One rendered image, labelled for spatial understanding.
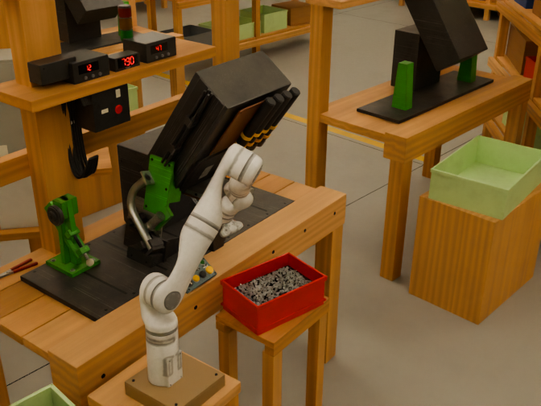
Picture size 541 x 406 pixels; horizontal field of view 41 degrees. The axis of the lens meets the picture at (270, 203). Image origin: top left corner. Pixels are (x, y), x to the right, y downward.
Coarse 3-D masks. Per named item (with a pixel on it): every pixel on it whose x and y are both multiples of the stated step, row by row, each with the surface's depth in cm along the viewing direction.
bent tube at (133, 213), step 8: (144, 176) 258; (136, 184) 261; (144, 184) 261; (136, 192) 264; (128, 200) 265; (128, 208) 265; (136, 216) 264; (136, 224) 264; (144, 232) 263; (144, 240) 262
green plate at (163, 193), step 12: (156, 156) 259; (156, 168) 259; (168, 168) 256; (156, 180) 260; (168, 180) 256; (156, 192) 261; (168, 192) 257; (180, 192) 264; (144, 204) 265; (156, 204) 261; (168, 204) 259
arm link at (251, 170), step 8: (248, 160) 198; (256, 160) 198; (248, 168) 197; (256, 168) 198; (240, 176) 199; (248, 176) 198; (256, 176) 200; (232, 184) 216; (240, 184) 212; (248, 184) 202; (232, 192) 220; (240, 192) 216; (248, 192) 221
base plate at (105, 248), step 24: (264, 192) 318; (240, 216) 298; (264, 216) 298; (96, 240) 279; (120, 240) 279; (120, 264) 263; (168, 264) 263; (48, 288) 249; (72, 288) 249; (96, 288) 249; (120, 288) 249; (96, 312) 237
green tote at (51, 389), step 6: (42, 390) 194; (48, 390) 195; (54, 390) 194; (30, 396) 192; (36, 396) 193; (42, 396) 194; (48, 396) 196; (54, 396) 195; (60, 396) 192; (18, 402) 190; (24, 402) 191; (30, 402) 192; (36, 402) 194; (42, 402) 195; (48, 402) 197; (54, 402) 197; (60, 402) 193; (66, 402) 190
